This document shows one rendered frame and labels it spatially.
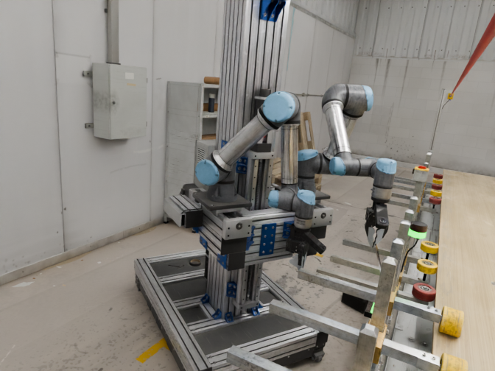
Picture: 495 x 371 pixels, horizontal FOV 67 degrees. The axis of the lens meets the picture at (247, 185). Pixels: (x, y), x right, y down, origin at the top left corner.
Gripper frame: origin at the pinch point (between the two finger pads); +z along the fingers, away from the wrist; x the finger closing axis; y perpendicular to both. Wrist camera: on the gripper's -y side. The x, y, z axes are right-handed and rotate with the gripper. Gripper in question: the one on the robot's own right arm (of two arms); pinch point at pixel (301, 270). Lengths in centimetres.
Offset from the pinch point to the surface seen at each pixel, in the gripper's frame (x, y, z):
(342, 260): -23.4, -12.3, 1.3
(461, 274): -24, -61, -7
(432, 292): 2, -51, -8
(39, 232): -28, 222, 50
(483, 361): 34, -65, -8
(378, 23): -802, 130, -230
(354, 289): 26.5, -26.7, -13.0
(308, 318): 52, -19, -13
